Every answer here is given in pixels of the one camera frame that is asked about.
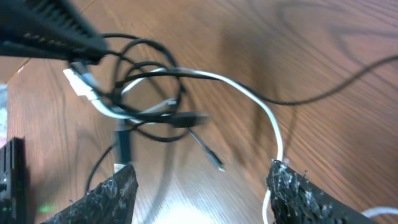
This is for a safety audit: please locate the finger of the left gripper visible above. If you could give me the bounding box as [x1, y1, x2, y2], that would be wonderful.
[1, 0, 108, 64]

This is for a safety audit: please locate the white usb cable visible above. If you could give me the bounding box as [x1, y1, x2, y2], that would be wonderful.
[62, 67, 398, 224]

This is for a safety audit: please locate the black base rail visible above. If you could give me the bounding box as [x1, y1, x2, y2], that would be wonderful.
[1, 137, 27, 224]

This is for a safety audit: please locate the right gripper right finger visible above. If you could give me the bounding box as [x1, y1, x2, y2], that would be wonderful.
[267, 160, 374, 224]

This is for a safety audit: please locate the black usb cable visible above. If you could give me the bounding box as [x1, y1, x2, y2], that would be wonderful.
[85, 32, 398, 195]

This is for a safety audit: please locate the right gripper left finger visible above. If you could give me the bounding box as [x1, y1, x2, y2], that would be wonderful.
[45, 164, 138, 224]

